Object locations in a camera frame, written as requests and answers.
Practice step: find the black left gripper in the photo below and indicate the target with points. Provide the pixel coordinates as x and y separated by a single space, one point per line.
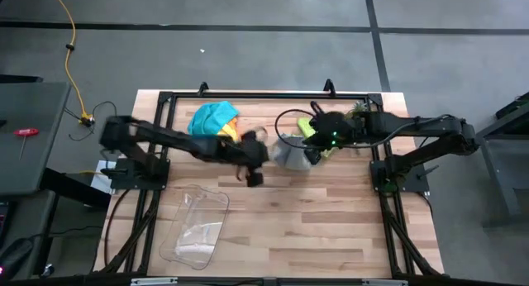
252 151

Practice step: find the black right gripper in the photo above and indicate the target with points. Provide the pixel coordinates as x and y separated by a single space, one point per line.
335 127

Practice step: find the grey microfiber towel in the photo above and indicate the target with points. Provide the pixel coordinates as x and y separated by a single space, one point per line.
291 155

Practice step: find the green microfiber towel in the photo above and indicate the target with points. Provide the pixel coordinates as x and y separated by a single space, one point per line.
305 127

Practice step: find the yellow microfiber towel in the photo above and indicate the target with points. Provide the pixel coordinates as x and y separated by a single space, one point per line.
226 132

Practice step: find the blue microfiber towel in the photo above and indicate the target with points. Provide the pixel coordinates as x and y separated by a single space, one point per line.
211 118

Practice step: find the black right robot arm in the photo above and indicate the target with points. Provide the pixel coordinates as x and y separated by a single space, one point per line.
413 127

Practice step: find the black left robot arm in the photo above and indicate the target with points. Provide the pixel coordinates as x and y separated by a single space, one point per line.
165 139

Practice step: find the potted succulent plant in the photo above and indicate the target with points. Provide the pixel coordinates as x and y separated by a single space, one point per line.
358 108

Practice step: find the clear plastic bin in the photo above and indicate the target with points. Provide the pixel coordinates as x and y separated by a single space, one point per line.
194 228

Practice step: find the white paper sheet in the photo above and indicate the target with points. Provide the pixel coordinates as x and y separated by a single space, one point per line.
99 182

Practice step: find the yellow black power plug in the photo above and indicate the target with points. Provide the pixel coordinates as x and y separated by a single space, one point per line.
87 120

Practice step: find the black desk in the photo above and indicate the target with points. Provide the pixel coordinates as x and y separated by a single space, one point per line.
74 191

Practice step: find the grey metal side cart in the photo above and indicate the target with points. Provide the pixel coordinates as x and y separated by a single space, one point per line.
500 174

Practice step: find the grey side table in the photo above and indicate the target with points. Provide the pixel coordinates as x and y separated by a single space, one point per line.
29 170

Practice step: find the black rounded device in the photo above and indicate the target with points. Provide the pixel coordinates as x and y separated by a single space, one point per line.
14 257

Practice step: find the black aluminium table frame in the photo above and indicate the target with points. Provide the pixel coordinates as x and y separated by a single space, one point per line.
239 95

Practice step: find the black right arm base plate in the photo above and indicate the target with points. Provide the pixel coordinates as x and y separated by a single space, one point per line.
413 182

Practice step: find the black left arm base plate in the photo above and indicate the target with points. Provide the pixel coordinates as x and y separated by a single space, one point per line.
124 182

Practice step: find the silver metal bracket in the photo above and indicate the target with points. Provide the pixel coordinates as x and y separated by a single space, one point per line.
153 281
384 282

